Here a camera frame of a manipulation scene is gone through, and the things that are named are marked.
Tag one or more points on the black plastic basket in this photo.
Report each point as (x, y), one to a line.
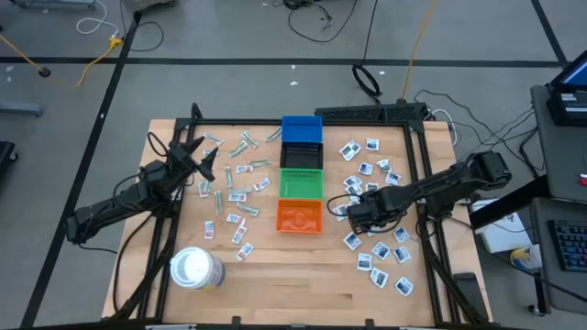
(301, 157)

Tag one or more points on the grey cart top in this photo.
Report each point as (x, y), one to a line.
(561, 156)

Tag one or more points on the green striped bandage wrapper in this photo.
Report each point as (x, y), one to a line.
(260, 162)
(218, 202)
(241, 190)
(248, 209)
(238, 149)
(273, 135)
(228, 177)
(213, 139)
(207, 186)
(250, 139)

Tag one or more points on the green plastic basket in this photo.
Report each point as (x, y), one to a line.
(301, 184)

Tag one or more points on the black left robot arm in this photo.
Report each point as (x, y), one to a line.
(105, 206)

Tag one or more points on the white and yellow container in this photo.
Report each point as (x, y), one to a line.
(527, 256)

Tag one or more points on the black computer keyboard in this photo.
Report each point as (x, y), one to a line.
(571, 245)

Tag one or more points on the black perforated metal rail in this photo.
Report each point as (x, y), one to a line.
(367, 113)

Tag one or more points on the black flat pad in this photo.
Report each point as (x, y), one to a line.
(468, 289)

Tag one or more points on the black camera clamp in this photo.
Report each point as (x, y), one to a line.
(236, 322)
(369, 323)

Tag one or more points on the black labelled device box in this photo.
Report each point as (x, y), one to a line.
(566, 110)

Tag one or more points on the black monitor with blue screen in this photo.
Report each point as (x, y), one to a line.
(575, 75)

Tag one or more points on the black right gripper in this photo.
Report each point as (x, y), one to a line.
(369, 211)

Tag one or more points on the grey metal furniture base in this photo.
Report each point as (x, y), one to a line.
(55, 3)

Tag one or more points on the black floor socket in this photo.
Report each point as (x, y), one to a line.
(44, 72)

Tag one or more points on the black desk beam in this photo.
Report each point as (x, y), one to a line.
(509, 204)

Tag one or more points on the small red object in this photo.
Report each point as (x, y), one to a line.
(583, 179)

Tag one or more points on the blue plastic basket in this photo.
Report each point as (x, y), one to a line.
(302, 129)

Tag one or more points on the grey desk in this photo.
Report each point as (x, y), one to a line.
(564, 289)

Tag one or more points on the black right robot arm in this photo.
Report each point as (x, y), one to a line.
(440, 185)

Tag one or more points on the black wheeled base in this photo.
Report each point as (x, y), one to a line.
(5, 156)

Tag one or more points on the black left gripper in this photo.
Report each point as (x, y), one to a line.
(181, 165)

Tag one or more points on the orange plastic basket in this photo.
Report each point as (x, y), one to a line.
(299, 216)

